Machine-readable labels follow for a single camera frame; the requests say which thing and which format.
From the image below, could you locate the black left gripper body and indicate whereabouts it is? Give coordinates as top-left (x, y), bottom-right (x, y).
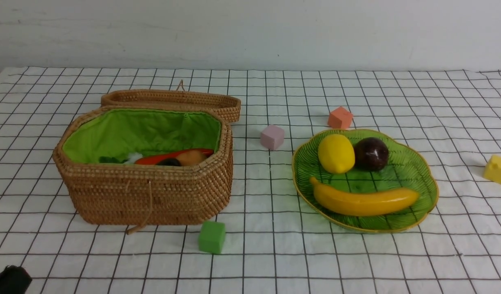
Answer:
top-left (0, 265), bottom-right (32, 294)

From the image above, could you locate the orange toy carrot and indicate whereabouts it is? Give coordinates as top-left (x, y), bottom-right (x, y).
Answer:
top-left (98, 148), bottom-right (215, 166)

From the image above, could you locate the purple toy eggplant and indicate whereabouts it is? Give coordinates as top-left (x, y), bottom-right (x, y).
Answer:
top-left (156, 158), bottom-right (182, 166)

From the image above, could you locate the brown toy potato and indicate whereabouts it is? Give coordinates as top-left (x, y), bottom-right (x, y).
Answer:
top-left (176, 149), bottom-right (208, 166)

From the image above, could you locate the yellow toy lemon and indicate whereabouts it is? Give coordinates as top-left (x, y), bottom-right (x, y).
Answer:
top-left (318, 134), bottom-right (355, 174)

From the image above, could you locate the yellow toy banana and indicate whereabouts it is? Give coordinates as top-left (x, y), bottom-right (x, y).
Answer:
top-left (309, 177), bottom-right (420, 216)

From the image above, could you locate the dark purple toy mangosteen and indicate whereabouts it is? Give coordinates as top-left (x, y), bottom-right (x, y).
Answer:
top-left (353, 137), bottom-right (389, 172)

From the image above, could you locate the woven rattan basket green lining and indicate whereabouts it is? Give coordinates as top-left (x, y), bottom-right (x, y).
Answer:
top-left (52, 105), bottom-right (234, 235)

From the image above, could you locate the green foam cube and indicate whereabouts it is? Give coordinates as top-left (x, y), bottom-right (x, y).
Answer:
top-left (198, 221), bottom-right (226, 254)

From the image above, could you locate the white checkered tablecloth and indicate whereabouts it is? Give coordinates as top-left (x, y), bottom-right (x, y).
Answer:
top-left (0, 67), bottom-right (501, 294)

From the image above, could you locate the woven rattan basket lid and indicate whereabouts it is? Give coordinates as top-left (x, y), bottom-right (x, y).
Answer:
top-left (101, 80), bottom-right (241, 123)

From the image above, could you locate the pink foam cube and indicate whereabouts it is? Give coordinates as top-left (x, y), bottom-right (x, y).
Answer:
top-left (260, 125), bottom-right (285, 150)

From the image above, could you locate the orange foam cube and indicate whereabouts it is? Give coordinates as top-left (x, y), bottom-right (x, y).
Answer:
top-left (327, 107), bottom-right (353, 129)

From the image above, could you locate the green glass leaf plate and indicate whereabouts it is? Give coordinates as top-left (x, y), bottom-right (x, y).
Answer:
top-left (291, 129), bottom-right (439, 233)

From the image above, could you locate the yellow foam cube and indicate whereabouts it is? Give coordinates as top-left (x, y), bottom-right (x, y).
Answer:
top-left (483, 154), bottom-right (501, 185)

